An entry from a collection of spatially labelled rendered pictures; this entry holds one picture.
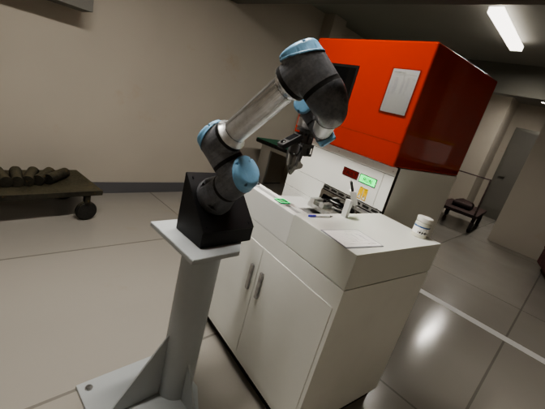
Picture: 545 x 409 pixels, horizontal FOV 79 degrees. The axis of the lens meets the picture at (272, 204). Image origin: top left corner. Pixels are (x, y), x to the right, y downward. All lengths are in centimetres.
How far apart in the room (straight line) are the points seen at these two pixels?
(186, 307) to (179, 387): 43
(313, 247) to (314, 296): 19
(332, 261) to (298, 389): 58
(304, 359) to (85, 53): 314
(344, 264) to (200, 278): 56
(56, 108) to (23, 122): 29
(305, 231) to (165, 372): 89
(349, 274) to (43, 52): 311
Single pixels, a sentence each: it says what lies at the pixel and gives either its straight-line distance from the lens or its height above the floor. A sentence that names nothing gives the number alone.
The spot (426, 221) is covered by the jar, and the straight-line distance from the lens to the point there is 166.
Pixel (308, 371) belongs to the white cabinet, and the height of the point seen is 42.
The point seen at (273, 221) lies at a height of 88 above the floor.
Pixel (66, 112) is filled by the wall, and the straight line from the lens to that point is 368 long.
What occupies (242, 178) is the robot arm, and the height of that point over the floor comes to 112.
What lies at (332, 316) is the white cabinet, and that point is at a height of 70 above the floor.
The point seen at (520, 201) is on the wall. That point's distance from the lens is 697.
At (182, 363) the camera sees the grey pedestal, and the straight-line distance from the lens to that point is 164.
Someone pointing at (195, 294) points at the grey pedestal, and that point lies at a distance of 141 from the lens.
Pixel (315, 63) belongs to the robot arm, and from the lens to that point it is 95.
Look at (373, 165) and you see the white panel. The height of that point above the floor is 119.
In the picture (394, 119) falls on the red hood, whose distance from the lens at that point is 183.
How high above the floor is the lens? 139
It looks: 17 degrees down
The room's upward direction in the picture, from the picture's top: 15 degrees clockwise
